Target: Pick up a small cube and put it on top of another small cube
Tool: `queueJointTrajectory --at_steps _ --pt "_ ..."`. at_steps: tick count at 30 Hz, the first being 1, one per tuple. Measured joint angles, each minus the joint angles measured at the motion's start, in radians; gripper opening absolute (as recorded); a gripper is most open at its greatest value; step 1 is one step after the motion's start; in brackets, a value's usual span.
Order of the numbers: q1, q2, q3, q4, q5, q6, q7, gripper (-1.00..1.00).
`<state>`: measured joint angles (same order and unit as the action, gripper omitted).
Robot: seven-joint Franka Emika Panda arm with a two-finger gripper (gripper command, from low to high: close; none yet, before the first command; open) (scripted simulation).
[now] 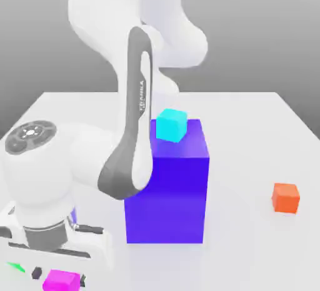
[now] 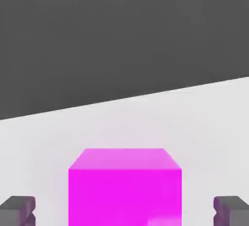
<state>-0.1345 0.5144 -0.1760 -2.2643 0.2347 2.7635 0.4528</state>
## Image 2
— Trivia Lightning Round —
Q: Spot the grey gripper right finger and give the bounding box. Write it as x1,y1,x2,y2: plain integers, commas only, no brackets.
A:
213,195,249,226

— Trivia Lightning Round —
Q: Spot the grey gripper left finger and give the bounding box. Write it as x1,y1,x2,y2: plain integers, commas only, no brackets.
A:
0,195,36,226

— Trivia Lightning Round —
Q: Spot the small magenta cube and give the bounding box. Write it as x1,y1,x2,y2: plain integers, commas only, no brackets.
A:
68,148,183,226

